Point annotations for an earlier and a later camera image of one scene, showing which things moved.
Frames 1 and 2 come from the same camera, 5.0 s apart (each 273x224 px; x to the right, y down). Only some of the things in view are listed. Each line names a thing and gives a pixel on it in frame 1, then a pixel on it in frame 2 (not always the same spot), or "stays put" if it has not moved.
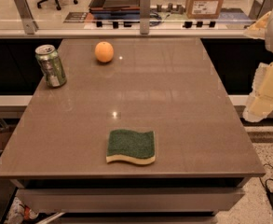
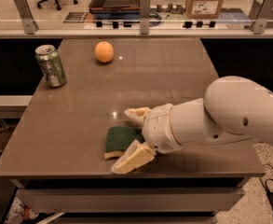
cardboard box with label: [205, 1] stays put
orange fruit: [103, 51] stays put
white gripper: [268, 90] → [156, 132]
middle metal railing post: [144, 12] stays put
